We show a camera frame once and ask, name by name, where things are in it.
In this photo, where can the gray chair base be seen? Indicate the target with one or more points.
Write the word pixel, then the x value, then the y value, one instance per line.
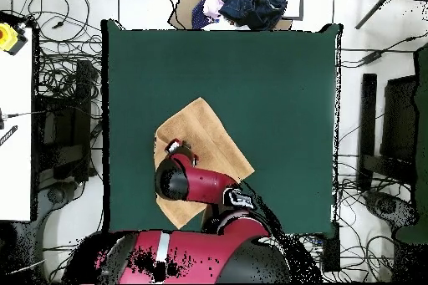
pixel 384 204
pixel 55 194

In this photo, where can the white side table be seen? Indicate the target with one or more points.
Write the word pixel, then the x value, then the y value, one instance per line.
pixel 15 131

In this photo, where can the tan terry towel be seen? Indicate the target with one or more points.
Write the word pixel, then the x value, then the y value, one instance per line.
pixel 204 124

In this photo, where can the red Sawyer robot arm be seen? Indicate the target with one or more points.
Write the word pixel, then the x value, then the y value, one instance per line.
pixel 207 184

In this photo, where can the yellow emergency stop button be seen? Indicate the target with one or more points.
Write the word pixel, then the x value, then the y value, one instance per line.
pixel 7 36

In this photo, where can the dark blue jeans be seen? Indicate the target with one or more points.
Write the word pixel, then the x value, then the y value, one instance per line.
pixel 260 4

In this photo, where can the black equipment stand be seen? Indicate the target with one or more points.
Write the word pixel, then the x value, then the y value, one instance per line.
pixel 82 114

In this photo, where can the black power strip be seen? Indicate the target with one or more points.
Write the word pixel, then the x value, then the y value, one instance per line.
pixel 331 251

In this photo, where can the cardboard laundry box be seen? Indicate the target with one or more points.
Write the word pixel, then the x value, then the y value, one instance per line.
pixel 187 1

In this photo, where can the dark green draped cloth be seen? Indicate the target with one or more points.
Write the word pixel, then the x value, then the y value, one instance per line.
pixel 422 131

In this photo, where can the dark green table cloth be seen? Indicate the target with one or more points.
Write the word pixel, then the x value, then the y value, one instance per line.
pixel 267 64

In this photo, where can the black striped strip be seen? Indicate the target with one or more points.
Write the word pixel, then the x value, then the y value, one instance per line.
pixel 8 135

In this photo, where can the blue dotted garment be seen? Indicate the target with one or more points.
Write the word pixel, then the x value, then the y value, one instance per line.
pixel 199 16

